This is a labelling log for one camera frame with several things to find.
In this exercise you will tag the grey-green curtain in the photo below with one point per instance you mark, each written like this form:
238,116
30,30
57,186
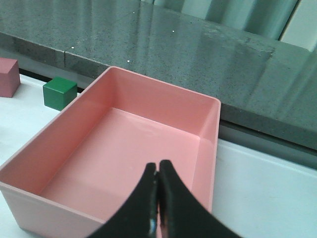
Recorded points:
290,21

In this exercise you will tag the grey stone counter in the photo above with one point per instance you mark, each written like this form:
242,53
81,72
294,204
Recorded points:
264,84

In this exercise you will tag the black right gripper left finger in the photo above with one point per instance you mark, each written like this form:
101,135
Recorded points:
137,217

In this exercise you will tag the right green wooden cube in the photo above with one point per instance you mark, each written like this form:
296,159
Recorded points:
59,92

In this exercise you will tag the pink plastic bin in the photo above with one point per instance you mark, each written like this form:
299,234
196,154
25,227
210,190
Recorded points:
79,169

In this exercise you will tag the pink wooden cube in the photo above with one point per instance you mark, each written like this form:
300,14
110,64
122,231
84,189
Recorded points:
9,77

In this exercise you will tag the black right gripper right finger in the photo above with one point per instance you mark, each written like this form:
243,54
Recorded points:
181,214

